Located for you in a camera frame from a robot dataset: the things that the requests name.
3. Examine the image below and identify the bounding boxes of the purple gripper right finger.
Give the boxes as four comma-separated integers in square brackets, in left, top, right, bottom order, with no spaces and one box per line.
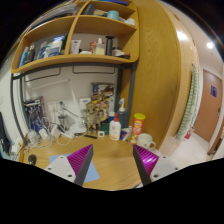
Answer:
[133,145,179,186]

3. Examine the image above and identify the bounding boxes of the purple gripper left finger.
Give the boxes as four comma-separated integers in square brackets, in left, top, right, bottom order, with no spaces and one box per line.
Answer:
[45,144,93,186]

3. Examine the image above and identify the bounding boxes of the blue mouse pad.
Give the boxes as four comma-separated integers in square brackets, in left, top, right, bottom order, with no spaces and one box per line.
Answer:
[49,155,99,182]

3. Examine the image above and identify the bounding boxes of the black computer mouse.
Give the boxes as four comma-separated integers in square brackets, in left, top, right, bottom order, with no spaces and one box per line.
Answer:
[28,154,37,165]

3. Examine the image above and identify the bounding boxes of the white ceramic mug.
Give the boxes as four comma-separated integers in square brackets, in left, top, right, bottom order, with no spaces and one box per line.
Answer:
[137,133,156,149]

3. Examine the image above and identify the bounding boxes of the red yellow chips can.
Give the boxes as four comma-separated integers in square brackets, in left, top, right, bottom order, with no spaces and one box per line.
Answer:
[130,113,146,144]

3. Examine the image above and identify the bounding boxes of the white glue bottle red cap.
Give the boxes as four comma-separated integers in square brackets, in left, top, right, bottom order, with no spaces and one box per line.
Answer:
[109,114,121,141]

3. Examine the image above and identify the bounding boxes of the blue spray bottle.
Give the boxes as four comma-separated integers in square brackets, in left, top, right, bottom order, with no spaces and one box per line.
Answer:
[118,98,126,128]

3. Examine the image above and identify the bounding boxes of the robot figurine model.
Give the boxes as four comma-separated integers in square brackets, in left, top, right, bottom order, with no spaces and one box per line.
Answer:
[86,101,104,131]

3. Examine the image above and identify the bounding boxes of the green hanging beaded curtain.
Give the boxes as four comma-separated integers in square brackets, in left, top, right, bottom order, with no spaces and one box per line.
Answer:
[175,64,200,142]

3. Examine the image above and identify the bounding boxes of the blue box on desk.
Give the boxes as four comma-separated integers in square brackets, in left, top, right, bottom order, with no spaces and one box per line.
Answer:
[24,96,46,132]

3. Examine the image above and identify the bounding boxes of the colourful box behind figurine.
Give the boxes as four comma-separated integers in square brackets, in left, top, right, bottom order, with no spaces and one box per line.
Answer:
[92,82,115,121]

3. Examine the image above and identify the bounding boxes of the brown wooden door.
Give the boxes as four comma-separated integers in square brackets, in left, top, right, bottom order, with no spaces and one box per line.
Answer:
[195,70,223,142]

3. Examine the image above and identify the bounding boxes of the white tube on shelf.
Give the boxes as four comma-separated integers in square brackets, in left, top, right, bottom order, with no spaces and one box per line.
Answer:
[70,40,81,54]

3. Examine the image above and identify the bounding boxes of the black tall bottle on shelf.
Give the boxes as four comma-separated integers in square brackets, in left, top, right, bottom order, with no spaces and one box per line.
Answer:
[106,36,115,56]

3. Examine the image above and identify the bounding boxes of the teal cup on shelf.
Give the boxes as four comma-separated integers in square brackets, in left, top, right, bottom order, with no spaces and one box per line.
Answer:
[107,10,119,20]

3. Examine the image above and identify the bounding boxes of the tangled white cables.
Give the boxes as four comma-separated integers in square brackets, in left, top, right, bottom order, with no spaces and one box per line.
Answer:
[24,116,76,150]

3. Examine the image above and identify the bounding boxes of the wooden wall shelf unit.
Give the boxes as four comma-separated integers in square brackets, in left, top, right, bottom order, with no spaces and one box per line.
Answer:
[11,0,139,73]

